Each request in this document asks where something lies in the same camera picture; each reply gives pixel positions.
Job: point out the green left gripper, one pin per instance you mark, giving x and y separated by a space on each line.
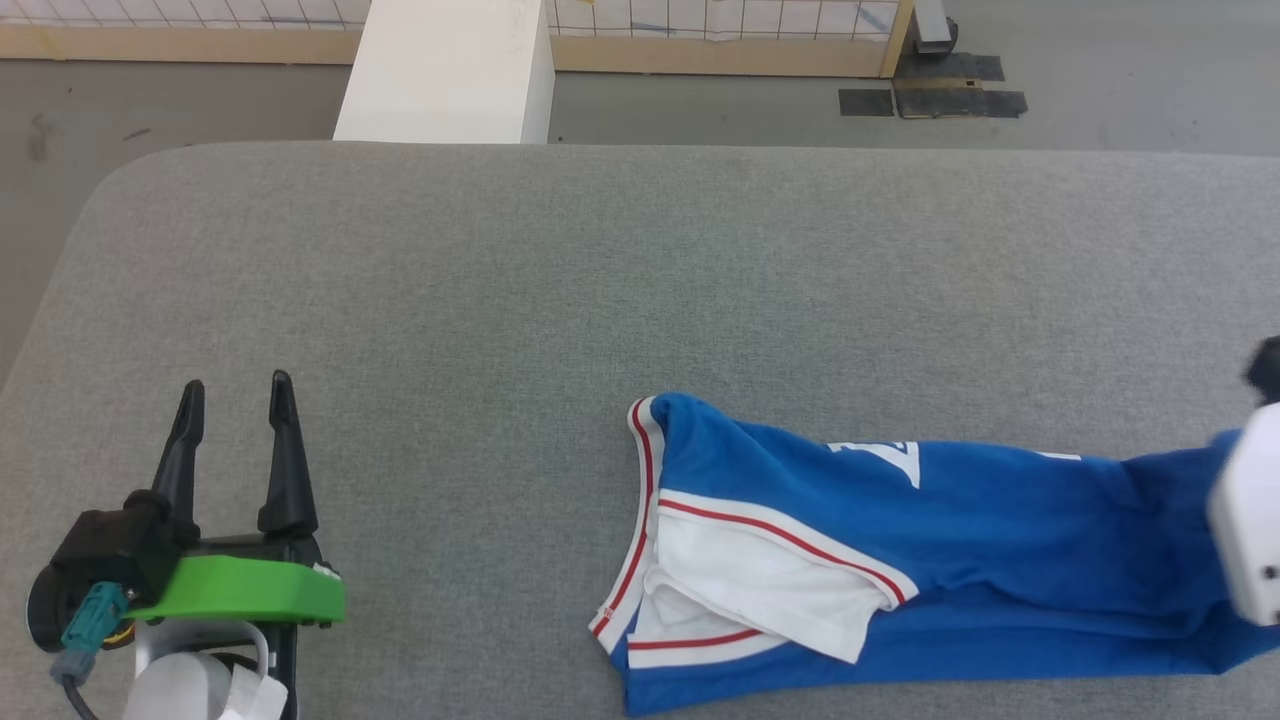
250 595

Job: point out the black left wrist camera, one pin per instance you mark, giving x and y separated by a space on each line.
110 545

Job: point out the small black floor tape patch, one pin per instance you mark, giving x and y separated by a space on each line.
866 102

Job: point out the blue white red-striped shirt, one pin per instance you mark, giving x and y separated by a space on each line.
1000 530

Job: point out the lemon print screen wooden frame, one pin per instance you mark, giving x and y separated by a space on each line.
700 57

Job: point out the white rectangular box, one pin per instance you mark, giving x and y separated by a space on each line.
450 70

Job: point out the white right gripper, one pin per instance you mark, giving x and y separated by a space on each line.
1255 520

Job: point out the grey metal stand leg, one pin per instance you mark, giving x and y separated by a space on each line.
932 25

